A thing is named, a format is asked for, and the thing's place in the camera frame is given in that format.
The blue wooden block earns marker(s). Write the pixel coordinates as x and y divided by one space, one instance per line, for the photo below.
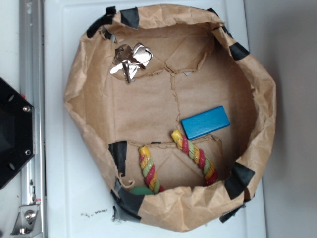
206 122

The green ball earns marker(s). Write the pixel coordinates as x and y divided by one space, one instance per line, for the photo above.
139 190

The multicolour rope toy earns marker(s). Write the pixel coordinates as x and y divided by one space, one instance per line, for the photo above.
189 148

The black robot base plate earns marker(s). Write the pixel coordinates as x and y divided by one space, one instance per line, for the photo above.
16 133

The aluminium rail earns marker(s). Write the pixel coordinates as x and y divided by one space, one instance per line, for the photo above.
31 65

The metal corner bracket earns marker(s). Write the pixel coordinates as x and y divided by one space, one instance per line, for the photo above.
28 222

